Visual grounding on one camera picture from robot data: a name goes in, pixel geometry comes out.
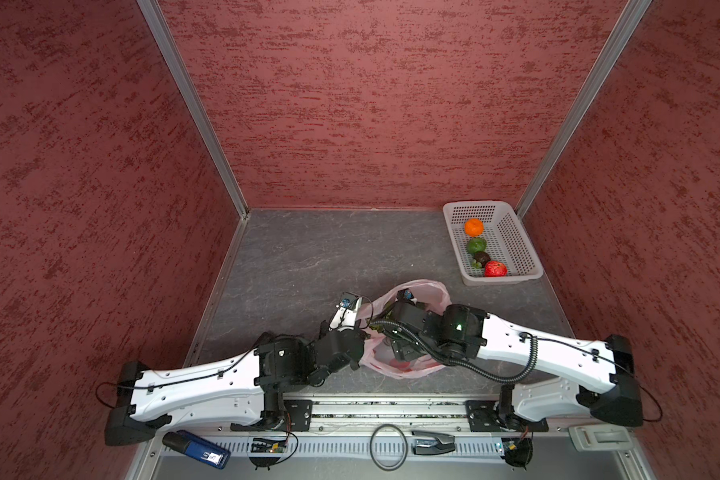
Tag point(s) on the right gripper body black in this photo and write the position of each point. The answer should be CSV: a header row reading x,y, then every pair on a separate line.
x,y
411,350

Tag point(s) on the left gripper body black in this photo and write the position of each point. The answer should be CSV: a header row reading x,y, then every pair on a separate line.
x,y
362,334

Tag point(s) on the pink plastic bag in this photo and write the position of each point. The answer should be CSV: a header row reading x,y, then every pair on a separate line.
x,y
378,353

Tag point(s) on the dark purple mangosteen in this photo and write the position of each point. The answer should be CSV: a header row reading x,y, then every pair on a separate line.
x,y
480,259

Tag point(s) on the red apple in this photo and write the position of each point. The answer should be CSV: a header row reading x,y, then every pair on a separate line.
x,y
494,269

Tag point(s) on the white plastic basket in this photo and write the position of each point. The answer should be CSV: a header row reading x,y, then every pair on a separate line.
x,y
506,241

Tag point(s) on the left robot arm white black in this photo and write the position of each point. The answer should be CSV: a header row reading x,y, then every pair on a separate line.
x,y
246,390

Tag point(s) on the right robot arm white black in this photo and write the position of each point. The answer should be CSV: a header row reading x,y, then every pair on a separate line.
x,y
542,375

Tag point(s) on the green lime fruit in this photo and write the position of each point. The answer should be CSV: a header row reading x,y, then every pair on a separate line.
x,y
476,244

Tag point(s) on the orange fruit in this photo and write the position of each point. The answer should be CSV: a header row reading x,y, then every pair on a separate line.
x,y
473,227

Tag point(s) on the black grey stapler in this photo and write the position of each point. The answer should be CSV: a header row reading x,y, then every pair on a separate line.
x,y
427,443

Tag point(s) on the left circuit board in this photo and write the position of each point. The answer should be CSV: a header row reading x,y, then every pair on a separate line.
x,y
269,446

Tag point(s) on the circuit board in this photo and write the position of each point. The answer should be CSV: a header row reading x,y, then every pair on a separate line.
x,y
518,453
269,446

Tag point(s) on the right circuit board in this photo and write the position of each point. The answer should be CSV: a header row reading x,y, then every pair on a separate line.
x,y
518,453

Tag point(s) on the blue black device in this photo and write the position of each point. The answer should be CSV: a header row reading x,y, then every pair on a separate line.
x,y
197,448

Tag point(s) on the white plastic holder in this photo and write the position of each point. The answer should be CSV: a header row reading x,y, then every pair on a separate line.
x,y
601,438

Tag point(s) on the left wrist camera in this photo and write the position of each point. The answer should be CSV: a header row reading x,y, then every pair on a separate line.
x,y
347,311

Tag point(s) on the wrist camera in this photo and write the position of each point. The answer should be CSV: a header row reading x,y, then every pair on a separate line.
x,y
347,311
404,295

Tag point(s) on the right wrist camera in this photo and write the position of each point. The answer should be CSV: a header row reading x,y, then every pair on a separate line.
x,y
404,295

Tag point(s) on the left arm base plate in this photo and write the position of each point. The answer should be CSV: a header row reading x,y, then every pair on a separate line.
x,y
295,416

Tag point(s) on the aluminium front rail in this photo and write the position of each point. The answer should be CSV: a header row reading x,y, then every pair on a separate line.
x,y
369,436

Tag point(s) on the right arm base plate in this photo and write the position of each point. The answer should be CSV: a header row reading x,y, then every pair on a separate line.
x,y
494,416

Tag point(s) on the left aluminium corner post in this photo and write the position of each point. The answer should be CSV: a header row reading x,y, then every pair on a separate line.
x,y
169,50

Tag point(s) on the aluminium corner post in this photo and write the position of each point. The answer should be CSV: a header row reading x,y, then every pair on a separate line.
x,y
617,40
169,50

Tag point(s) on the right aluminium corner post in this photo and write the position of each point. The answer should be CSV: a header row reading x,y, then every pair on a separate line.
x,y
617,40

